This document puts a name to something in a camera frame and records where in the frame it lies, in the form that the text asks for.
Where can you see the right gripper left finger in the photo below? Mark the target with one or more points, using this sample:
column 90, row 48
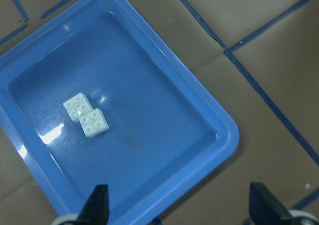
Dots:
column 96, row 210

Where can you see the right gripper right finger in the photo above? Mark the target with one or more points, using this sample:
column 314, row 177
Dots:
column 265, row 208

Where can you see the blue plastic tray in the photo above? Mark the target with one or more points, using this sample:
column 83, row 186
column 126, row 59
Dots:
column 166, row 131

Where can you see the white block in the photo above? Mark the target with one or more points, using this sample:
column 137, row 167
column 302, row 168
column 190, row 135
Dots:
column 93, row 123
column 77, row 106

